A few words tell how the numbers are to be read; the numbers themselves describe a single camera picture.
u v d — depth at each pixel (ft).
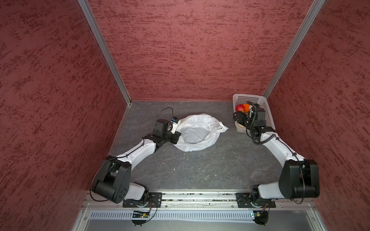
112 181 1.38
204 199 2.48
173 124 2.56
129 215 2.32
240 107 3.49
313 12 2.40
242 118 2.55
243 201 2.43
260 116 2.18
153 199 2.44
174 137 2.55
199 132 3.31
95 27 2.55
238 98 3.74
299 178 1.39
